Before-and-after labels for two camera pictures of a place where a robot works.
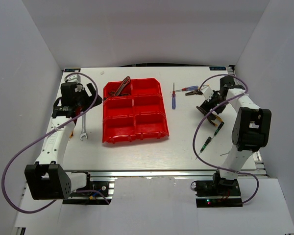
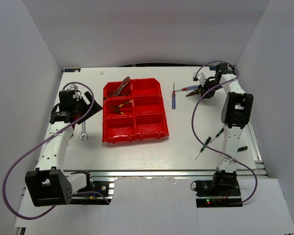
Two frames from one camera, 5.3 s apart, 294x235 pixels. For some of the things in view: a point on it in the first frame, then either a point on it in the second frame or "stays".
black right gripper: x=207 y=106 -> x=207 y=95
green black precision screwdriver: x=205 y=145 stays
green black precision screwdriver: x=222 y=124 -> x=221 y=131
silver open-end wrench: x=83 y=128 stays
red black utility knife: x=126 y=81 stays
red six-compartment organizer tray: x=138 y=113 stays
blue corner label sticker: x=72 y=70 stays
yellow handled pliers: x=194 y=92 stays
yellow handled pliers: x=212 y=117 -> x=117 y=107
